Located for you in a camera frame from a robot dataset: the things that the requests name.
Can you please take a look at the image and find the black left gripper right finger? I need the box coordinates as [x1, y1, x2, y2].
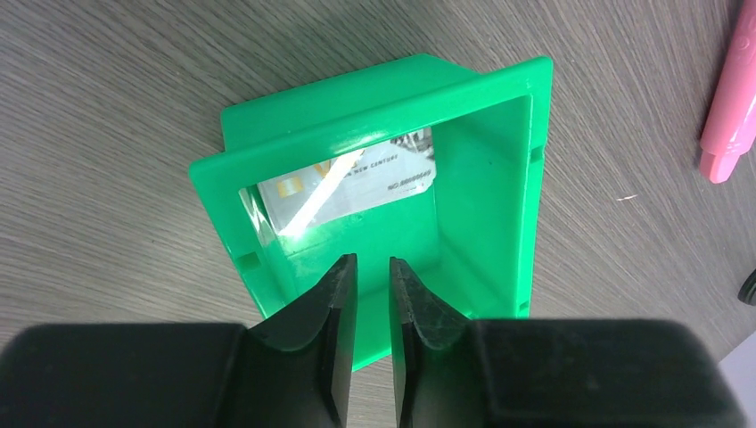
[390, 258, 747, 427]

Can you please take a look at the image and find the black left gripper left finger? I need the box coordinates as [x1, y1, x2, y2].
[1, 254, 357, 427]

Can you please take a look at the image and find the white VIP card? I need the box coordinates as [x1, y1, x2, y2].
[281, 155, 355, 236]

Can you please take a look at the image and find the silver card in bin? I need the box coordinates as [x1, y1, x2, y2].
[258, 128, 437, 235]

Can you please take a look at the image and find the green plastic bin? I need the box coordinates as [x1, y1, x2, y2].
[188, 54, 554, 369]

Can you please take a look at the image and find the pink toy microphone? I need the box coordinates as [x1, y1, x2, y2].
[699, 0, 755, 184]

